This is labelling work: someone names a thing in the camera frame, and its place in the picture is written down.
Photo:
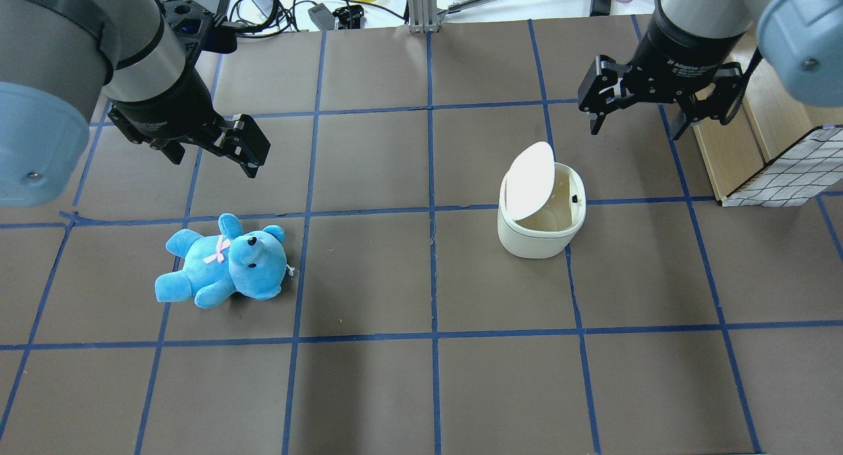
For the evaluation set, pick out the white trash can with lid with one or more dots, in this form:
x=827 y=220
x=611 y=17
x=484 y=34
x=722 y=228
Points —
x=541 y=204

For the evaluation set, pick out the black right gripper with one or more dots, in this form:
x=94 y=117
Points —
x=678 y=53

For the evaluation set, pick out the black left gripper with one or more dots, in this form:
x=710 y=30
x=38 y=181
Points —
x=166 y=109

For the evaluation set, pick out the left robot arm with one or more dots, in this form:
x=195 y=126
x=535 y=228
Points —
x=59 y=56

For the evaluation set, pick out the blue teddy bear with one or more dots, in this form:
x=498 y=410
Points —
x=252 y=264

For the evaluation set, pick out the aluminium frame post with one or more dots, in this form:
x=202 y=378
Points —
x=423 y=16

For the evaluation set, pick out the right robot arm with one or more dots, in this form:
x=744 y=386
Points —
x=800 y=39

